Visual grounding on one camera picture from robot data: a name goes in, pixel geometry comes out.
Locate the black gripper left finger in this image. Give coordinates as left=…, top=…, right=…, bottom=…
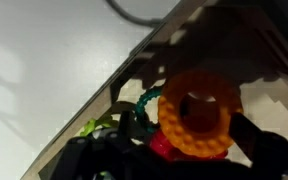
left=65, top=110, right=152, bottom=163

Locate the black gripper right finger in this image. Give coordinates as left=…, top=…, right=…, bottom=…
left=229, top=112, right=288, bottom=169

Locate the orange nubbed ring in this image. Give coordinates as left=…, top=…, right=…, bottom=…
left=157, top=70, right=244, bottom=158

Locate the light wooden tray box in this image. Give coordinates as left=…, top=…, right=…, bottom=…
left=20, top=0, right=288, bottom=180

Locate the red nubbed ring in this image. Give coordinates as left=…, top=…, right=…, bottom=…
left=148, top=129, right=229, bottom=163

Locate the green patterned ring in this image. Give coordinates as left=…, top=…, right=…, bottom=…
left=79, top=116, right=119, bottom=137

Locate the thin teal ring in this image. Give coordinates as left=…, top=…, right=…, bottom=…
left=134, top=85, right=165, bottom=134

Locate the grey cable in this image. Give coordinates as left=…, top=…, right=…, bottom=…
left=105, top=0, right=166, bottom=28

